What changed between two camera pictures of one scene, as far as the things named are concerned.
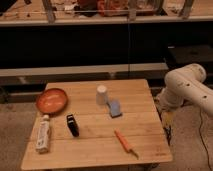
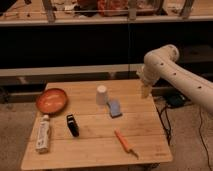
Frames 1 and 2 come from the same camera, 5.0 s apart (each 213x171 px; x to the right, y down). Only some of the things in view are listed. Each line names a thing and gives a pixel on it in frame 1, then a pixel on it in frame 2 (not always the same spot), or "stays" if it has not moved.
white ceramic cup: [101, 95] stays
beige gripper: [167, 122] to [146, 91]
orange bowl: [52, 100] stays
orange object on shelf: [111, 8] stays
